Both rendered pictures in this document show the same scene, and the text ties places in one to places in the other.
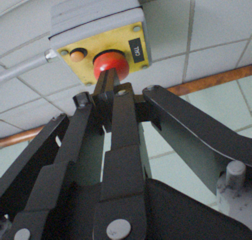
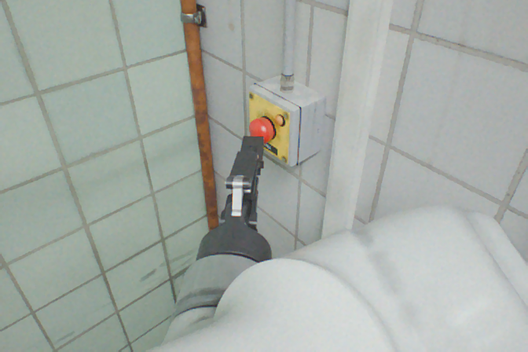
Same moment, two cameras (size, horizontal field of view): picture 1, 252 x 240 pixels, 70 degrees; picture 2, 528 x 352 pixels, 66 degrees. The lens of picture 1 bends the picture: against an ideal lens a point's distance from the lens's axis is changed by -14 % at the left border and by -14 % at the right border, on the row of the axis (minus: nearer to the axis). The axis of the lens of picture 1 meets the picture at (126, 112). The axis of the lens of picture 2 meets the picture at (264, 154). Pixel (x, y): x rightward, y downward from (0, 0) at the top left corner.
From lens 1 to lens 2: 45 cm
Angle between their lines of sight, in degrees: 46
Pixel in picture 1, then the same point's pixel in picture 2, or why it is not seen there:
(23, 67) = (288, 52)
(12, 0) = (345, 94)
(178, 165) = (116, 112)
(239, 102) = (177, 174)
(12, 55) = (306, 22)
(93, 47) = (280, 130)
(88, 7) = (310, 130)
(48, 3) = (330, 97)
